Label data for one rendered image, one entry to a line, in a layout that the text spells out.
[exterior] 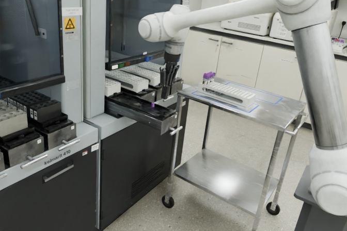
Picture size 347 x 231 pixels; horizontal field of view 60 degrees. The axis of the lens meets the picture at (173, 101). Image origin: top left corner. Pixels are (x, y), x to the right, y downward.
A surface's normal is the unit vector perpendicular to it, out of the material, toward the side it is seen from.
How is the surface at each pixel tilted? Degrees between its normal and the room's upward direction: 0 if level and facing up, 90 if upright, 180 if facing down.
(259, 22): 90
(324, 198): 95
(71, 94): 90
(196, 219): 0
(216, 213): 0
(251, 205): 0
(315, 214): 90
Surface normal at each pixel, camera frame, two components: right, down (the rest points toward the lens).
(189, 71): -0.55, 0.26
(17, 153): 0.83, 0.29
